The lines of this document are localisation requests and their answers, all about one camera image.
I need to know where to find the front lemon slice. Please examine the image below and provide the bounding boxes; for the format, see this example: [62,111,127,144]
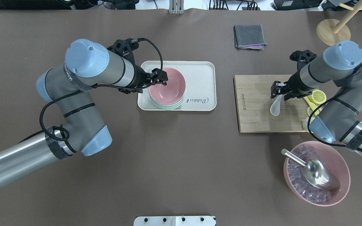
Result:
[309,89,327,105]

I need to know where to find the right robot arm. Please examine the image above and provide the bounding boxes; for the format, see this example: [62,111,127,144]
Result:
[271,40,362,156]

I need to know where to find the purple cloth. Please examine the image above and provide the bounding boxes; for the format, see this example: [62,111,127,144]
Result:
[247,45,264,50]

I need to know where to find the bamboo cutting board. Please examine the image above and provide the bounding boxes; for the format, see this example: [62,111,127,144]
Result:
[234,75,308,133]

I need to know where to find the wooden mug tree stand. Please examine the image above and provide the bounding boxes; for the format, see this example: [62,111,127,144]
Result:
[316,0,362,46]

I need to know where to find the white plastic spoon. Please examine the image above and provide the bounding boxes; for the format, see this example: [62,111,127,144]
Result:
[270,95,283,117]

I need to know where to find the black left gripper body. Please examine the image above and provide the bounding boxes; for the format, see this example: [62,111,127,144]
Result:
[107,38,156,94]

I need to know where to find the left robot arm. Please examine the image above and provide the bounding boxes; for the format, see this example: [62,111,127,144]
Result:
[0,38,168,188]

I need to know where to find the yellow plastic knife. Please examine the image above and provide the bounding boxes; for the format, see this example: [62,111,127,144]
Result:
[304,96,318,111]

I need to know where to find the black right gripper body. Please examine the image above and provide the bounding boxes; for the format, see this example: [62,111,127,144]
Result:
[285,50,317,98]

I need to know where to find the large pink bowl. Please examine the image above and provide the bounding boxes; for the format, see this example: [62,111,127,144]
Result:
[283,141,351,207]

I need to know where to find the clear ice cubes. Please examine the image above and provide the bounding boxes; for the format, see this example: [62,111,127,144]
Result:
[287,145,334,204]

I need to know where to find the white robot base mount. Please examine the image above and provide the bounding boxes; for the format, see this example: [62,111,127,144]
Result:
[133,215,217,226]

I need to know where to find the grey folded cloth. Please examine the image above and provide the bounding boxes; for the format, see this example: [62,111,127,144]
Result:
[233,24,267,50]

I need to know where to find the metal ice scoop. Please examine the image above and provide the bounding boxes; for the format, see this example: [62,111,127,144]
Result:
[281,149,341,191]

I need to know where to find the small pink bowl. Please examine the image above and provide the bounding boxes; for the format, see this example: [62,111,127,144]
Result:
[148,67,186,105]

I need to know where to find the cream rabbit tray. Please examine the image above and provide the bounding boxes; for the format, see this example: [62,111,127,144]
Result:
[137,61,217,111]

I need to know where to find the green bowl stack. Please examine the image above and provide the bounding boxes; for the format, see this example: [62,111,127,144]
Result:
[150,94,186,110]

